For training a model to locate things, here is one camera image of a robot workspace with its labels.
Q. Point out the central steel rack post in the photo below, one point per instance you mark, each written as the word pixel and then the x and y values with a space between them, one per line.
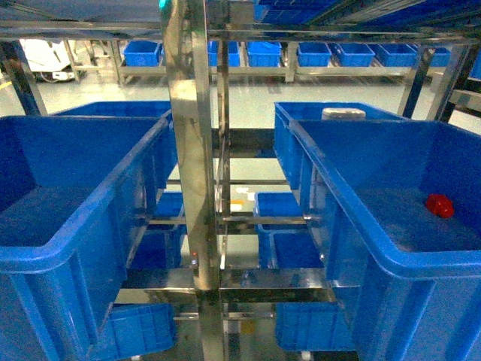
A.
pixel 184 29

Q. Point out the blue bin behind target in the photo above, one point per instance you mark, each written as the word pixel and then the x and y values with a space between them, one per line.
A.
pixel 286 146

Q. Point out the white cylindrical container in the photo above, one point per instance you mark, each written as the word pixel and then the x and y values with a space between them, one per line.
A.
pixel 343 114

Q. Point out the red one-stud toy block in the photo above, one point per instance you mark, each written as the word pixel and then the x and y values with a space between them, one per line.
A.
pixel 440 205

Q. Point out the blue left target bin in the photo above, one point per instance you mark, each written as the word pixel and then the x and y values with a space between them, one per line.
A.
pixel 77 194

